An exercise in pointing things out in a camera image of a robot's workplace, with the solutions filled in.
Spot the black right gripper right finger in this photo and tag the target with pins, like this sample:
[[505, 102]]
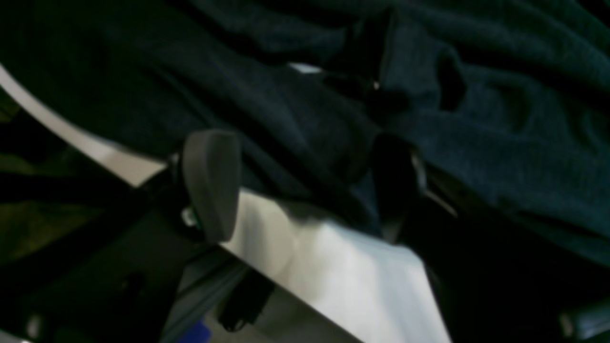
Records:
[[494, 280]]

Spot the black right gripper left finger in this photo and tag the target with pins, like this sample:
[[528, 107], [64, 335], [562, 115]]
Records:
[[114, 280]]

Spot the black t-shirt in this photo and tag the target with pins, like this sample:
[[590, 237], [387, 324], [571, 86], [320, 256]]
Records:
[[511, 97]]

